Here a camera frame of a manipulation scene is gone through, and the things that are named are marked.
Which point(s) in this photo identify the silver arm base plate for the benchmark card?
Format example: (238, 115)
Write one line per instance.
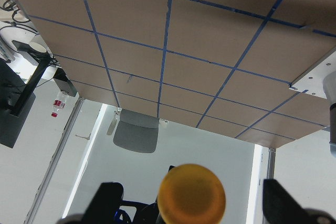
(319, 79)

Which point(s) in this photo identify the grey office chair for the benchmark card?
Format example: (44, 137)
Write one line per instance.
(136, 132)

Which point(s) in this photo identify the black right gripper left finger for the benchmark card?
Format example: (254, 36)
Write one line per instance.
(103, 206)

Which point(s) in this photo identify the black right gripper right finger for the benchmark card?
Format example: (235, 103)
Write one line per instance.
(279, 207)

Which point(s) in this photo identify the black monitor stand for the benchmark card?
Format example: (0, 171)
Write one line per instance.
(18, 97)

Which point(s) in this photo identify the plastic bottle red cap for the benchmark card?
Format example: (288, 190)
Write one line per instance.
(59, 103)

